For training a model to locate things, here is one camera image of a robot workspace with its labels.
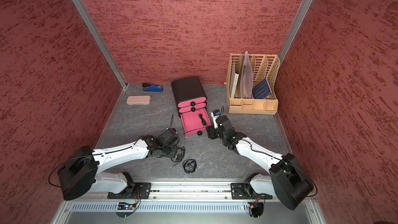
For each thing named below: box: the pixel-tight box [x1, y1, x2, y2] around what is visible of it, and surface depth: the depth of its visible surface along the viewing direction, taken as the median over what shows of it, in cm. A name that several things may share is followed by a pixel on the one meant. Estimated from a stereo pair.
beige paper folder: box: [230, 51, 243, 99], surface depth 95 cm
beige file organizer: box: [225, 53, 281, 115], surface depth 105 cm
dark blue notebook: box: [251, 77, 273, 100], surface depth 105 cm
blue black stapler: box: [141, 82, 164, 92], surface depth 119 cm
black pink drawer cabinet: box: [171, 76, 212, 137], surface depth 98 cm
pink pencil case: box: [126, 95, 152, 106], surface depth 110 cm
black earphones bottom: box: [182, 158, 197, 174], surface depth 83 cm
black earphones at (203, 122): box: [198, 113, 207, 127], surface depth 99 cm
